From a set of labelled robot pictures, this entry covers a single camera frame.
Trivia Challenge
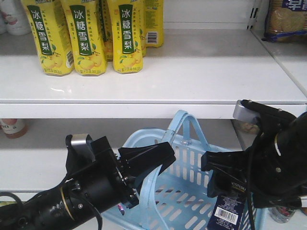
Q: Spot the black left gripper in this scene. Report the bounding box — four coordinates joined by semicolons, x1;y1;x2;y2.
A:
90;137;176;210

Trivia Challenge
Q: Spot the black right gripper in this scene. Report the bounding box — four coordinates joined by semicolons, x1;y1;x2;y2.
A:
201;136;307;208

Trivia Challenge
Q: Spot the dark blue Chocofello cookie box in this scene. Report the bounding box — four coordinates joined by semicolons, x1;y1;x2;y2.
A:
206;182;247;230

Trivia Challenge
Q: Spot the light blue plastic basket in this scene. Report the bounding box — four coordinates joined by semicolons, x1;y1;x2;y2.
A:
103;110;224;230

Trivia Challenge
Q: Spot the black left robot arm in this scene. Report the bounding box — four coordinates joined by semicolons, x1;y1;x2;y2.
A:
0;135;176;230

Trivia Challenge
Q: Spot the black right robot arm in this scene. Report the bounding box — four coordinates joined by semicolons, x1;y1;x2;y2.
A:
201;100;307;208

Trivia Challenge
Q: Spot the yellow snack package lower shelf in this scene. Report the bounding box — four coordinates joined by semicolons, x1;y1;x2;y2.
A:
234;120;260;135

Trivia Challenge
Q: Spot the small jar bottom right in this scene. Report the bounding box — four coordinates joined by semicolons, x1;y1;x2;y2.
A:
270;206;296;223

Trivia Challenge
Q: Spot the white store shelving unit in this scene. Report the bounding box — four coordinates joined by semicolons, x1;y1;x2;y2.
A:
0;0;307;200

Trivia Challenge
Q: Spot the peach juice bottle lower shelf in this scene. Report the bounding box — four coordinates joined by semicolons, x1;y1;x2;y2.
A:
0;119;28;138

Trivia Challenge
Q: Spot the yellow pear drink bottle right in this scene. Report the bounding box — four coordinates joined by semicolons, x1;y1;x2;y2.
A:
107;0;143;74

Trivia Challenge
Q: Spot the yellow pear drink bottle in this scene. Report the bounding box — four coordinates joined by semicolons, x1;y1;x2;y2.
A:
144;0;164;47
21;0;74;76
61;0;107;76
107;0;143;74

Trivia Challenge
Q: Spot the yellow pear drink bottle middle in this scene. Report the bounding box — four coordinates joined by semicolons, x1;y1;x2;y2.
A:
61;0;107;76

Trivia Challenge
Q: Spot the yellow pear drink bottle back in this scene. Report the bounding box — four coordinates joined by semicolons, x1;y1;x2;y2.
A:
144;0;164;47

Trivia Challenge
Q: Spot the cracker bag blue label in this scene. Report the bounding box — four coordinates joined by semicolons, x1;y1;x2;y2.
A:
264;0;307;42

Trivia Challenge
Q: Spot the yellow pear drink bottle left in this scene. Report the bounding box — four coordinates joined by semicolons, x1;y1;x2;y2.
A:
21;0;74;76

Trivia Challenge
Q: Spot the white bottle upper left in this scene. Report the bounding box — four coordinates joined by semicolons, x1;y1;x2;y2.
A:
0;0;31;35

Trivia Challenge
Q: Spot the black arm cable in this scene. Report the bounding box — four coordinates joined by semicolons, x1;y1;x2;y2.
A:
0;177;104;230

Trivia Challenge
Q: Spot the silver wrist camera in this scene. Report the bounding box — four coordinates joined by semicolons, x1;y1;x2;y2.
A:
233;100;260;124
71;134;95;162

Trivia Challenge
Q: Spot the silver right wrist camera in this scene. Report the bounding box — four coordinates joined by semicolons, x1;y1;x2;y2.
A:
233;100;260;124

